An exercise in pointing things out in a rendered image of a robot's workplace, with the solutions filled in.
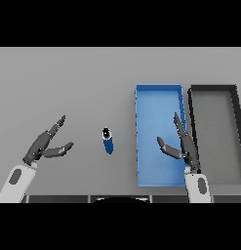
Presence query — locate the blue bin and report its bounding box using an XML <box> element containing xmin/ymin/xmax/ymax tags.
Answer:
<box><xmin>134</xmin><ymin>83</ymin><xmax>192</xmax><ymax>188</ymax></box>

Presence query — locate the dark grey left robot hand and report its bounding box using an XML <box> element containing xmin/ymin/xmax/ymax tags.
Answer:
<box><xmin>21</xmin><ymin>114</ymin><xmax>75</xmax><ymax>167</ymax></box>

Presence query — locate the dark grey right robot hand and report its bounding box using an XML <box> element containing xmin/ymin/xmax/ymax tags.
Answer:
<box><xmin>156</xmin><ymin>111</ymin><xmax>202</xmax><ymax>174</ymax></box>

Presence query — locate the dark grey bin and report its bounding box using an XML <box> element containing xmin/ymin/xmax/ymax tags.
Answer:
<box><xmin>187</xmin><ymin>84</ymin><xmax>241</xmax><ymax>186</ymax></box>

